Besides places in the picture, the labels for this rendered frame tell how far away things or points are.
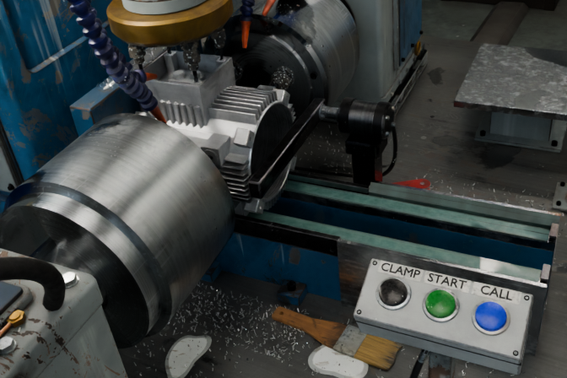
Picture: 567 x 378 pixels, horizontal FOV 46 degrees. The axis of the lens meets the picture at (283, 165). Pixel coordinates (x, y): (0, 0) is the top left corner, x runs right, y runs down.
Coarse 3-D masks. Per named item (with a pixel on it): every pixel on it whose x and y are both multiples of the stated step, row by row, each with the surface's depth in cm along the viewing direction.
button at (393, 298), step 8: (392, 280) 71; (400, 280) 71; (384, 288) 71; (392, 288) 70; (400, 288) 70; (384, 296) 70; (392, 296) 70; (400, 296) 70; (392, 304) 70; (400, 304) 70
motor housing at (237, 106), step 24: (240, 96) 101; (264, 96) 101; (216, 120) 101; (240, 120) 99; (264, 120) 112; (288, 120) 110; (264, 144) 114; (240, 168) 97; (288, 168) 112; (240, 192) 100
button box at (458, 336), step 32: (416, 288) 71; (448, 288) 70; (480, 288) 69; (384, 320) 70; (416, 320) 69; (448, 320) 68; (512, 320) 66; (448, 352) 70; (480, 352) 66; (512, 352) 65
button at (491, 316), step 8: (488, 304) 67; (496, 304) 67; (480, 312) 67; (488, 312) 67; (496, 312) 66; (504, 312) 66; (480, 320) 66; (488, 320) 66; (496, 320) 66; (504, 320) 66; (488, 328) 66; (496, 328) 66
